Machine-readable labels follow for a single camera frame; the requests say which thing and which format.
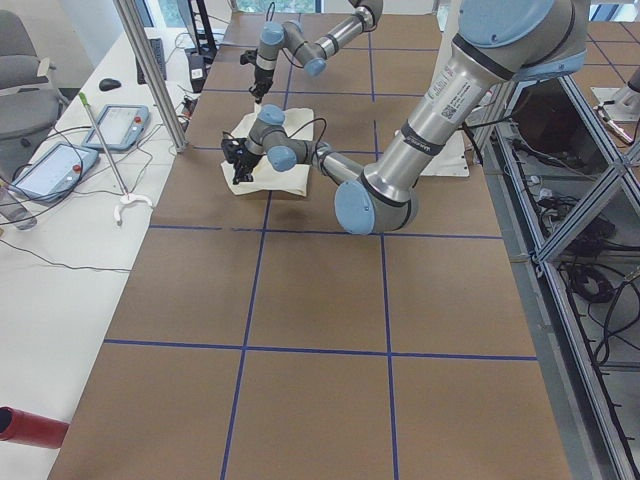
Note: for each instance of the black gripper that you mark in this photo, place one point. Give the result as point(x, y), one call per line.
point(261, 76)
point(244, 163)

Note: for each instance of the far teach pendant tablet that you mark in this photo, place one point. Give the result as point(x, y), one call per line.
point(121, 125)

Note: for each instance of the red cylinder bottle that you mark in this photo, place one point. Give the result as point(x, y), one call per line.
point(26, 428)

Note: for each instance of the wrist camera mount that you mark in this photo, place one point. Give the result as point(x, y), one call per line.
point(249, 57)
point(233, 149)

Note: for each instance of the cream long-sleeve cat shirt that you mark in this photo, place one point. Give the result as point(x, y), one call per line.
point(284, 140)

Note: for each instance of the grey office chair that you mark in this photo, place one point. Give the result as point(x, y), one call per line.
point(30, 104)

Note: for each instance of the black computer mouse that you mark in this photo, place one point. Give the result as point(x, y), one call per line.
point(108, 84)

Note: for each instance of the aluminium frame side rack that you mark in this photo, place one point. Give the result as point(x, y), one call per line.
point(568, 200)

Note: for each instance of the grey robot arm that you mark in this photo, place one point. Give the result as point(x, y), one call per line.
point(496, 42)
point(312, 56)

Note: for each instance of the teach pendant tablet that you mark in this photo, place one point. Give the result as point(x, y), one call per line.
point(55, 174)
point(121, 125)

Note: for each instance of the black keyboard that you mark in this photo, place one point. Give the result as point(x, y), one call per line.
point(157, 48)

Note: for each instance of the black power adapter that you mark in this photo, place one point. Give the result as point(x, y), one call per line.
point(197, 72)

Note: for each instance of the near teach pendant tablet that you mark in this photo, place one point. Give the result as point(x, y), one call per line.
point(55, 174)

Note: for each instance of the aluminium frame post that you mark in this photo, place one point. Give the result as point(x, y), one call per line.
point(141, 47)

